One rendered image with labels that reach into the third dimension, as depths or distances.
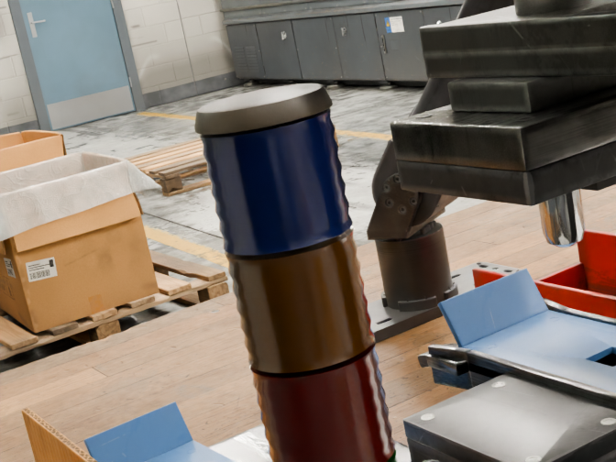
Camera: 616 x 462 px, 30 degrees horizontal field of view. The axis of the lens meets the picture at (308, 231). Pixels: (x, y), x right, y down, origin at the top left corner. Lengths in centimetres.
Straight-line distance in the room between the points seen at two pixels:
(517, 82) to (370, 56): 912
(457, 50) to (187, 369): 52
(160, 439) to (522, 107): 38
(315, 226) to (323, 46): 1003
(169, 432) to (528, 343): 26
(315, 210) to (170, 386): 69
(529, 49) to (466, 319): 21
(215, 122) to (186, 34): 1182
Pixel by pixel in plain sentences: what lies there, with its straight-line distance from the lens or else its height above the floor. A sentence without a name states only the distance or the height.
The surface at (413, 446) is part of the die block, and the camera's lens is 62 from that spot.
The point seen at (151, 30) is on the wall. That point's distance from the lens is 1199.
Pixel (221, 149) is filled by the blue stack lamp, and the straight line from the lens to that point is 31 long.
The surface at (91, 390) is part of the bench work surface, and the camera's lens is 104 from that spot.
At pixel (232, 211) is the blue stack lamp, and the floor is 117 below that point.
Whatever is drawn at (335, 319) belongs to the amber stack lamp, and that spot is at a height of 113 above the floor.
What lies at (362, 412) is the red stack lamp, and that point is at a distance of 33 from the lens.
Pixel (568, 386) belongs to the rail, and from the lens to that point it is 62.
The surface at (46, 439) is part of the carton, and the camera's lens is 78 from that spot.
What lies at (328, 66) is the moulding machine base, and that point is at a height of 21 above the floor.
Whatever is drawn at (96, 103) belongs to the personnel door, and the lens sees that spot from 1178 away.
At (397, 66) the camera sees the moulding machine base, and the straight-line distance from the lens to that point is 934.
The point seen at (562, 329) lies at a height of 99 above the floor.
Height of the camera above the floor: 123
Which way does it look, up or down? 13 degrees down
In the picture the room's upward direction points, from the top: 11 degrees counter-clockwise
